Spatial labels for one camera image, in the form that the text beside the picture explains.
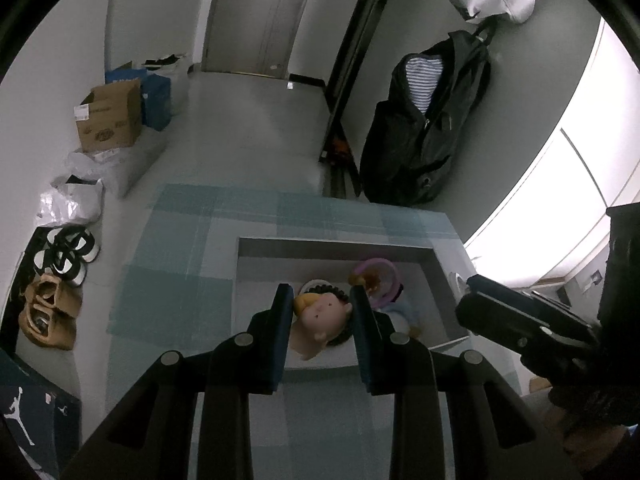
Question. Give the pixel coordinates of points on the white cabinet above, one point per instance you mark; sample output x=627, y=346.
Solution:
x=550, y=200

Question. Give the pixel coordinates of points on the grey cardboard jewelry box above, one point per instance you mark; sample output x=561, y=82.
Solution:
x=260, y=280

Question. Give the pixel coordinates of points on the black shoe mat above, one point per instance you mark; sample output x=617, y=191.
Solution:
x=15, y=285

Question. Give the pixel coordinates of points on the black backpack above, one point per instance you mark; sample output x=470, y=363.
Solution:
x=410, y=150

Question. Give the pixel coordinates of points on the white bangle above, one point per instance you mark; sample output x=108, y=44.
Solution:
x=310, y=284

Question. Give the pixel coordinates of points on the dark blue shoe box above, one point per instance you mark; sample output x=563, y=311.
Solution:
x=35, y=410

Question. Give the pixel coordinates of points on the blue checked tablecloth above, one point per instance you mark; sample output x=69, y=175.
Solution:
x=170, y=270

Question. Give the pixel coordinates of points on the striped shirt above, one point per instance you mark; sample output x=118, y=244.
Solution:
x=422, y=80

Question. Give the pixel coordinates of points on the black and white sandal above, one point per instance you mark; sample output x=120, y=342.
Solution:
x=75, y=245
x=60, y=267

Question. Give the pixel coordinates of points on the large white plastic bag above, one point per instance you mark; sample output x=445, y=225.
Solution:
x=125, y=170

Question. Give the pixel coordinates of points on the white round cap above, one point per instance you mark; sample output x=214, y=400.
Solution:
x=460, y=280

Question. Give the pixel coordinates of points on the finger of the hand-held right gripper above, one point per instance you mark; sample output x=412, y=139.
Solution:
x=500, y=322
x=505, y=292

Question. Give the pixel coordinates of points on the flat blue box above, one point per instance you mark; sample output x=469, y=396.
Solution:
x=122, y=74

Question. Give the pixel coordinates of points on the large blue box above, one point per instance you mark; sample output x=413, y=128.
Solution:
x=157, y=100

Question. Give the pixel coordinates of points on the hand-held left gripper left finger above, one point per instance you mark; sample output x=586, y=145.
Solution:
x=281, y=340

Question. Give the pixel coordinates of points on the person's right hand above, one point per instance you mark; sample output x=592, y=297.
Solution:
x=585, y=425

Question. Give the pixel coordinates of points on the crumpled white plastic bag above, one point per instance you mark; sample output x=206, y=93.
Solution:
x=70, y=202

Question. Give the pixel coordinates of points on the tan shoe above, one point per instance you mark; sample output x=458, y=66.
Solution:
x=45, y=325
x=62, y=297

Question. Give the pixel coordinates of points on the brown cardboard box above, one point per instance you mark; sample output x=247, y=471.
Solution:
x=110, y=120

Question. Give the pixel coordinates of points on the black tripod stand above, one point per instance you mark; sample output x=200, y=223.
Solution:
x=350, y=60

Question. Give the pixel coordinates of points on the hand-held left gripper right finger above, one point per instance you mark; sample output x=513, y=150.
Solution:
x=362, y=340

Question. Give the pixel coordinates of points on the grey door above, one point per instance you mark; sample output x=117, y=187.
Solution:
x=250, y=15

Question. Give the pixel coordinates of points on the doll head charm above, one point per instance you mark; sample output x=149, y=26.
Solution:
x=320, y=320

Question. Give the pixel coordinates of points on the white plastic bag with black items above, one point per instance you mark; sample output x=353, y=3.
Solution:
x=170, y=66

